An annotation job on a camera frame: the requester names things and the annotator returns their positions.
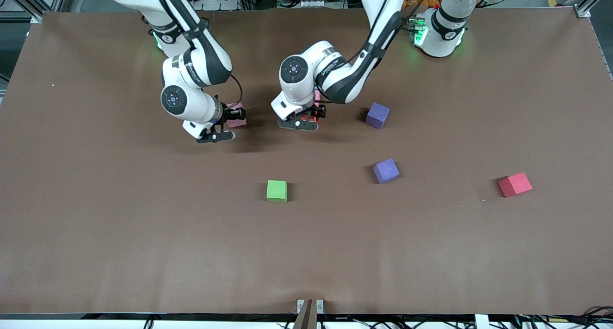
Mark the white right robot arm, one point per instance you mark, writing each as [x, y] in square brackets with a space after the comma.
[201, 65]

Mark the white table leg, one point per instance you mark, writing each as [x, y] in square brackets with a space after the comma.
[482, 322]

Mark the small metal bracket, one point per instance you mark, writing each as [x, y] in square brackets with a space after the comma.
[320, 306]

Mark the brown slanted post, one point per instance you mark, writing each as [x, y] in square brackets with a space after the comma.
[306, 317]

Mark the purple foam cube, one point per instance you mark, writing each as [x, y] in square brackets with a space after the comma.
[377, 115]
[385, 171]

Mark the pink foam cube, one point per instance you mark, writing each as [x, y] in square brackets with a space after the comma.
[316, 96]
[238, 123]

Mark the green foam cube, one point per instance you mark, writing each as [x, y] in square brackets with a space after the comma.
[277, 191]

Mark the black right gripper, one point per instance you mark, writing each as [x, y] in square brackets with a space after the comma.
[233, 113]

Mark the brown table cover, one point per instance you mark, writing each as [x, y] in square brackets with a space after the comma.
[143, 247]

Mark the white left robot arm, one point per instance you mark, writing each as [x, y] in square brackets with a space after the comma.
[345, 80]

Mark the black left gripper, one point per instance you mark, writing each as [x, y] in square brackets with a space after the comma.
[318, 112]

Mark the red foam cube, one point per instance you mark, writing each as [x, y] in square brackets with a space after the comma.
[515, 184]

